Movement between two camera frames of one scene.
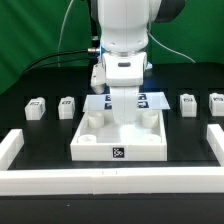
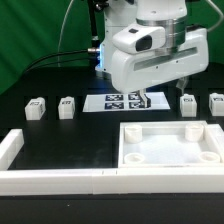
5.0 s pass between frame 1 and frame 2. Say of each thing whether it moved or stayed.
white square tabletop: moved
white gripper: moved
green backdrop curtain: stayed
